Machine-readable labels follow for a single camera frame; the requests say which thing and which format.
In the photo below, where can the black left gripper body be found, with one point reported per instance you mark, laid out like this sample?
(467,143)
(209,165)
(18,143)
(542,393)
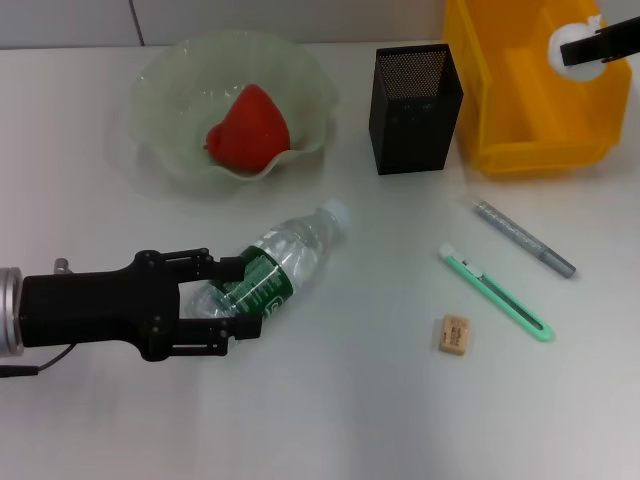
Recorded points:
(90,310)

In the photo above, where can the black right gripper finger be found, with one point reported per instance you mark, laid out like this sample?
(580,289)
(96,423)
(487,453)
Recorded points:
(595,47)

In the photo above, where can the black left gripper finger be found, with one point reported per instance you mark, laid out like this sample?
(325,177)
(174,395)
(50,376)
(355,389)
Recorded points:
(245,329)
(230,270)

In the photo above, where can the white paper ball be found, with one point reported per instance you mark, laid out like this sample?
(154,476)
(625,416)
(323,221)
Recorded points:
(562,35)

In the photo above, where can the clear water bottle green label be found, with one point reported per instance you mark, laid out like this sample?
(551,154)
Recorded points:
(300,240)

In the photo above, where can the red-orange wrinkled orange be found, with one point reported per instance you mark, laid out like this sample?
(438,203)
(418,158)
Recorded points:
(250,130)

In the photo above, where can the grey glitter pen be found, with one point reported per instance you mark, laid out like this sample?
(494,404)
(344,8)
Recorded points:
(520,235)

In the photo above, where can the beige eraser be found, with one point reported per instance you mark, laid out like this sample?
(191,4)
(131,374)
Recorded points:
(454,335)

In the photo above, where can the mint green utility knife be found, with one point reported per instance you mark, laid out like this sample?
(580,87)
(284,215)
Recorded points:
(472,272)

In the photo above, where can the pale green glass fruit plate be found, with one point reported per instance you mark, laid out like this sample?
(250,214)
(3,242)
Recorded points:
(175,85)

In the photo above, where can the black mesh pen holder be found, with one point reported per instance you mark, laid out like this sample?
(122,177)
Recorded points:
(415,125)

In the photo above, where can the yellow plastic bin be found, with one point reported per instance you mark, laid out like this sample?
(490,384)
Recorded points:
(505,125)

